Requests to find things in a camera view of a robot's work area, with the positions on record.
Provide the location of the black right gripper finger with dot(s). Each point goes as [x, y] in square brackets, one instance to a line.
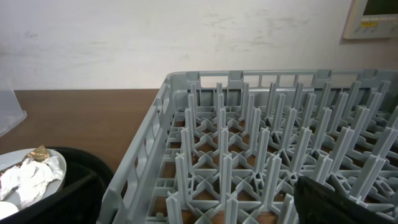
[316, 204]

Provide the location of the gold foil wrapper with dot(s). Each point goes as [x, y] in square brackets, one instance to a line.
[39, 154]

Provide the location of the beige wall control panel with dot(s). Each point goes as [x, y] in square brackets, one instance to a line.
[371, 19]

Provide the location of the round black serving tray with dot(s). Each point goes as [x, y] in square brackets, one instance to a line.
[86, 180]

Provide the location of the white napkin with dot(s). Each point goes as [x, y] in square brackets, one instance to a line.
[30, 179]

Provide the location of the clear plastic waste bin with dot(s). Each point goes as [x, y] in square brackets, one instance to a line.
[10, 110]

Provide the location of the grey round plate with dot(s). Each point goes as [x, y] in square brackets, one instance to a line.
[11, 204]

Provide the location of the grey plastic dishwasher rack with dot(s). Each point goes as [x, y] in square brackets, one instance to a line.
[228, 147]

